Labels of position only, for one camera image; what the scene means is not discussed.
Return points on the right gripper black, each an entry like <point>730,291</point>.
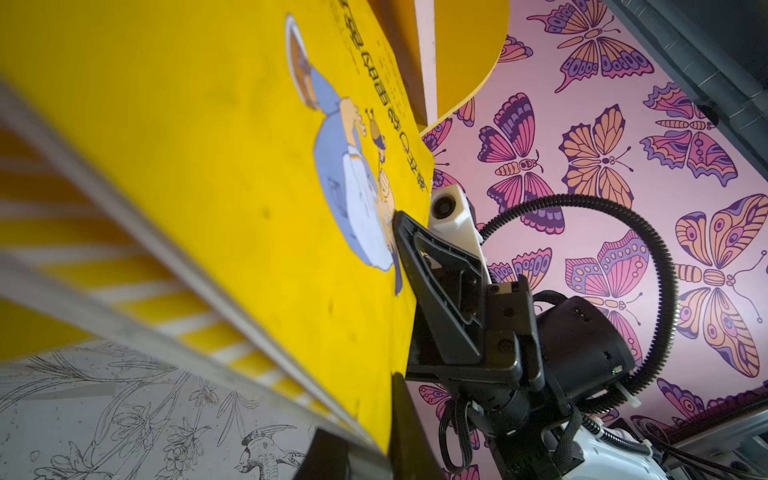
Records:
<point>520,374</point>

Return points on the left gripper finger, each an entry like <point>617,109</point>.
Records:
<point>409,451</point>

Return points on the yellow book with orange figure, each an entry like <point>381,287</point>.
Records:
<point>220,176</point>

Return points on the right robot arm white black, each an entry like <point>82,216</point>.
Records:
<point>610,454</point>

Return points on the yellow shelf with blue board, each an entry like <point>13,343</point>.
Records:
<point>445,51</point>

